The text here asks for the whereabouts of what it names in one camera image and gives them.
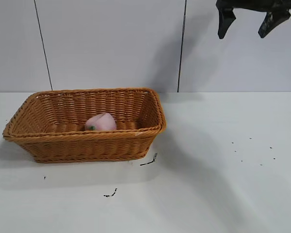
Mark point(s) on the pink peach with green leaf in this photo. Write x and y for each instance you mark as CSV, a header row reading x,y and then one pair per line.
x,y
101,122

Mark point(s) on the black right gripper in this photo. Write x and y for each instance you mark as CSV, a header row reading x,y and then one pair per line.
x,y
254,4

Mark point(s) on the brown woven wicker basket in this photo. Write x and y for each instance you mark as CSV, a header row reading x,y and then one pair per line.
x,y
87,145

